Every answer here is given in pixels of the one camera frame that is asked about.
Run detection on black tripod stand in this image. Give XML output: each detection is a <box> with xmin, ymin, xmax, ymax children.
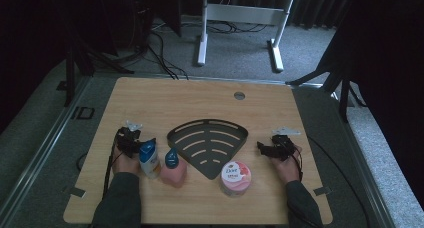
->
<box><xmin>285</xmin><ymin>37</ymin><xmax>368</xmax><ymax>123</ymax></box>
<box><xmin>55</xmin><ymin>27</ymin><xmax>135</xmax><ymax>108</ymax></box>

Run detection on grey tape strip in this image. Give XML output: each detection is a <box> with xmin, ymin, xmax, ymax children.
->
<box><xmin>312</xmin><ymin>185</ymin><xmax>333</xmax><ymax>197</ymax></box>
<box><xmin>61</xmin><ymin>185</ymin><xmax>87</xmax><ymax>199</ymax></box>

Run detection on dark grey corner shelf tray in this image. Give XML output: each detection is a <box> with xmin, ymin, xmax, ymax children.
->
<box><xmin>166</xmin><ymin>118</ymin><xmax>250</xmax><ymax>181</ymax></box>

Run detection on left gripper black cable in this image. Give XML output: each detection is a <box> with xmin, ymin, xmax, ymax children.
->
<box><xmin>102</xmin><ymin>131</ymin><xmax>122</xmax><ymax>200</ymax></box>

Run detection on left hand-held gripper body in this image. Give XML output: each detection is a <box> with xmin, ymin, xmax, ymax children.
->
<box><xmin>114</xmin><ymin>120</ymin><xmax>144</xmax><ymax>158</ymax></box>

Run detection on person's left hand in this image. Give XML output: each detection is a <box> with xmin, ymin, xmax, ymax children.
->
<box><xmin>111</xmin><ymin>147</ymin><xmax>141</xmax><ymax>176</ymax></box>

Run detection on black rectangular floor bracket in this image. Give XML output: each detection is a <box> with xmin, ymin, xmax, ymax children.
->
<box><xmin>70</xmin><ymin>105</ymin><xmax>96</xmax><ymax>121</ymax></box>

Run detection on pink jar with white lid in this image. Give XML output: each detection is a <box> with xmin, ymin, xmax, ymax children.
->
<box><xmin>219</xmin><ymin>160</ymin><xmax>252</xmax><ymax>198</ymax></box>

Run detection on pink bottle with blue cap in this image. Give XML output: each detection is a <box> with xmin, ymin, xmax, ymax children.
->
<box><xmin>160</xmin><ymin>146</ymin><xmax>189</xmax><ymax>189</ymax></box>

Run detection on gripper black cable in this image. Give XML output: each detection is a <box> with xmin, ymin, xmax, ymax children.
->
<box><xmin>305</xmin><ymin>135</ymin><xmax>372</xmax><ymax>228</ymax></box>
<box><xmin>102</xmin><ymin>131</ymin><xmax>122</xmax><ymax>200</ymax></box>

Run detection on black floor cables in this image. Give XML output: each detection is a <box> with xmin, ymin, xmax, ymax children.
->
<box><xmin>145</xmin><ymin>30</ymin><xmax>190</xmax><ymax>81</ymax></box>

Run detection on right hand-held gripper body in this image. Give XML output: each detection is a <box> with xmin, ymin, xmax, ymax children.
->
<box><xmin>270</xmin><ymin>126</ymin><xmax>302</xmax><ymax>163</ymax></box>

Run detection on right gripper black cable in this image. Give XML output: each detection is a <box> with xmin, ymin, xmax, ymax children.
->
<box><xmin>305</xmin><ymin>135</ymin><xmax>372</xmax><ymax>228</ymax></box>

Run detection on white bottle with blue cap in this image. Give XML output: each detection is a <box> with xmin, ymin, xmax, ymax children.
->
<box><xmin>138</xmin><ymin>138</ymin><xmax>162</xmax><ymax>180</ymax></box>

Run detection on white desk frame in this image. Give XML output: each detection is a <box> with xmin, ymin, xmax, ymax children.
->
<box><xmin>196</xmin><ymin>0</ymin><xmax>296</xmax><ymax>73</ymax></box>

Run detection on person's right hand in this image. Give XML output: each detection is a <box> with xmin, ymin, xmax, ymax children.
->
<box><xmin>271</xmin><ymin>145</ymin><xmax>303</xmax><ymax>184</ymax></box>

